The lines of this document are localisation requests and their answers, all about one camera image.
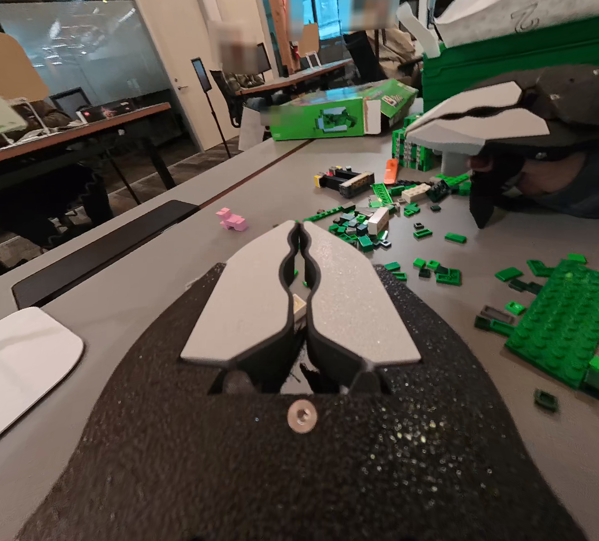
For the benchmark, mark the pink toy pig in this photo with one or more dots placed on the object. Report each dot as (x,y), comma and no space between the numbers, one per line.
(231,220)

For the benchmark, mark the long green plate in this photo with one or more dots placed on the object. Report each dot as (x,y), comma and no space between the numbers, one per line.
(381,192)
(323,213)

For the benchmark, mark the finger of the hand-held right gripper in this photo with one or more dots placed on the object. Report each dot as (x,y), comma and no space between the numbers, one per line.
(482,99)
(496,129)

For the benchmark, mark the green brick figure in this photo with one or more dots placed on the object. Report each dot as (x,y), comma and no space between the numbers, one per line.
(412,153)

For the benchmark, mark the green toy set box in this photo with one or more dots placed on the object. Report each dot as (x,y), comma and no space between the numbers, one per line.
(309,129)

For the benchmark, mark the black office chair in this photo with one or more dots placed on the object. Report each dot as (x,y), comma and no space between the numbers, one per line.
(224,96)

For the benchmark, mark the brown topped office desk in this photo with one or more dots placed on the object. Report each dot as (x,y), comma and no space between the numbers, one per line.
(299,75)
(93,122)

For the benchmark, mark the black tablet floor stand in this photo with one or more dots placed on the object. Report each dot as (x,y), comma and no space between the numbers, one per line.
(201,75)

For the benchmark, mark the grey desk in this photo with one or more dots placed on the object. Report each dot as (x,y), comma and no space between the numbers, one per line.
(140,204)
(280,195)

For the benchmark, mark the frosted glass partition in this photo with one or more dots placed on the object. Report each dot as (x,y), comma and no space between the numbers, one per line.
(93,50)

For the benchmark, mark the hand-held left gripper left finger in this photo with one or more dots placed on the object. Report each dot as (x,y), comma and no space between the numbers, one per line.
(243,307)

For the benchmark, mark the large green baseplate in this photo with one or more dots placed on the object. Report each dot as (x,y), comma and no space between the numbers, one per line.
(557,326)

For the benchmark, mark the small white brick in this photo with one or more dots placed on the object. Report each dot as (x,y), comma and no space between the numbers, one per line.
(299,306)

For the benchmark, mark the scattered green bricks pile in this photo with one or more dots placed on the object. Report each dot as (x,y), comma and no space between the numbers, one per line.
(455,238)

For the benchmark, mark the white door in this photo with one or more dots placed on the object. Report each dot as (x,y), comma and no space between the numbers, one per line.
(159,36)

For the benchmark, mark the black product box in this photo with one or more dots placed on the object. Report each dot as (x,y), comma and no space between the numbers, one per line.
(107,109)

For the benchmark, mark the black monitor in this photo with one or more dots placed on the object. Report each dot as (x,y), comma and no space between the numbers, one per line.
(263,59)

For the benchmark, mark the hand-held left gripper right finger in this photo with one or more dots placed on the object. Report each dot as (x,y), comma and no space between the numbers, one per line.
(360,312)

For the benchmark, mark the dark grey bracket brick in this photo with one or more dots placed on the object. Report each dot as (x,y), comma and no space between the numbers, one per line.
(439,191)

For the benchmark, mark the black brick assembly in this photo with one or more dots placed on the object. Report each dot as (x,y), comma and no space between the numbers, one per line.
(341,183)

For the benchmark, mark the person's right hand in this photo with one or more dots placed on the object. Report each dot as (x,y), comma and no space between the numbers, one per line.
(543,178)

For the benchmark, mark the white rounded desk pad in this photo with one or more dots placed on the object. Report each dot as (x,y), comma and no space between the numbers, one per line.
(32,354)

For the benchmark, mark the green storage crate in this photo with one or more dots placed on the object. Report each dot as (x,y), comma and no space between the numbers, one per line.
(468,68)

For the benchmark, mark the orange brick separator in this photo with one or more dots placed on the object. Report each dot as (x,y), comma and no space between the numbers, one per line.
(391,171)

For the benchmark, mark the white square brick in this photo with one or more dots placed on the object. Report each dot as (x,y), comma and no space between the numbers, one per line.
(415,194)
(378,222)

